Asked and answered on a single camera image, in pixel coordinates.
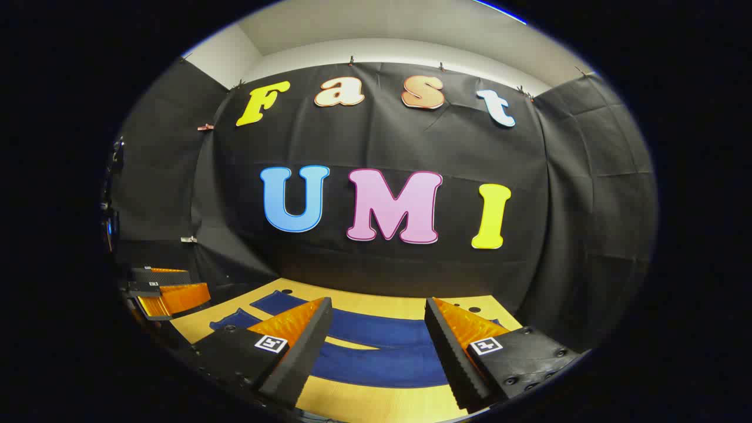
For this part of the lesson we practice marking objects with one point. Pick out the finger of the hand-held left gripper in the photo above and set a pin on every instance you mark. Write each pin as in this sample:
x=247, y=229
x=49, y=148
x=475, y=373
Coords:
x=158, y=277
x=179, y=298

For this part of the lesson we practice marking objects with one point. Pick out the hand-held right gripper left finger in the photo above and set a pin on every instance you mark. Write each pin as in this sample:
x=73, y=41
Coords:
x=305, y=352

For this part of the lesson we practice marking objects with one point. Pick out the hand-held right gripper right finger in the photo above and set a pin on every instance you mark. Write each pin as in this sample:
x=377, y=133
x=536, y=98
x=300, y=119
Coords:
x=449, y=352

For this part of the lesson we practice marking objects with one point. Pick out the blue jeans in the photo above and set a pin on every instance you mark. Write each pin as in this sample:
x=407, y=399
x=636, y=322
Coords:
x=376, y=332

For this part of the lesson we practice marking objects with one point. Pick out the black backdrop cloth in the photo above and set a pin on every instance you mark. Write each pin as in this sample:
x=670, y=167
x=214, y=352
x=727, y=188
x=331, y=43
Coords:
x=376, y=141

